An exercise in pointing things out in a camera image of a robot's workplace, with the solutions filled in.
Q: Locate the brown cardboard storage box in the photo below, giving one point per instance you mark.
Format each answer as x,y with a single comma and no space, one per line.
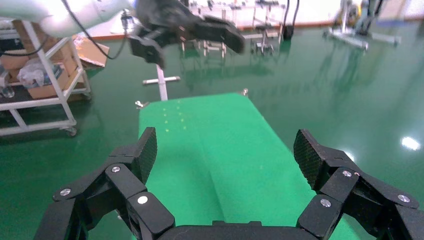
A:
20,31
49,91
13,62

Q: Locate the white metal table leg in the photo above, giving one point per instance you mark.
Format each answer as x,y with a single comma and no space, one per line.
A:
161,86

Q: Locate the flat torn cardboard piece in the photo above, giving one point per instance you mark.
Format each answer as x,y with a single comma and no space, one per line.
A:
94,53

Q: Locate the grey wheeled equipment stand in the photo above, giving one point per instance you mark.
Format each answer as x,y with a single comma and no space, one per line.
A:
351,36

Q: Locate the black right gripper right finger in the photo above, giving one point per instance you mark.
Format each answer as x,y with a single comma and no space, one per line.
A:
357,198

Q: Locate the white metal shelf cart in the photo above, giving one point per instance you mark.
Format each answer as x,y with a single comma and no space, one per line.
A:
51,76

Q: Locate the clear plastic bag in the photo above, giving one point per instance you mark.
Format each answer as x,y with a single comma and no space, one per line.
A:
36,74

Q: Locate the green table cloth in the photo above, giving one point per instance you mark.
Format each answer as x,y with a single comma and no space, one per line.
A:
215,149

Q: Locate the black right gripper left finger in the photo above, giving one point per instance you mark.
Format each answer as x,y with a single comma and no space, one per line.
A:
109,198

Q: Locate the silver metal binder clip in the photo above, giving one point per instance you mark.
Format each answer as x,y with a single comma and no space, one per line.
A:
142,104
245,91

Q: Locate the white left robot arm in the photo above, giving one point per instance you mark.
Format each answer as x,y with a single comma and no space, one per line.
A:
66,16

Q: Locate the white metal frame rack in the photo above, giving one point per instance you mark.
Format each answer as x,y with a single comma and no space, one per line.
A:
212,48

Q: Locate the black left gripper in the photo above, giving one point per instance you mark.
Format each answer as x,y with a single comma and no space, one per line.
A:
165,15

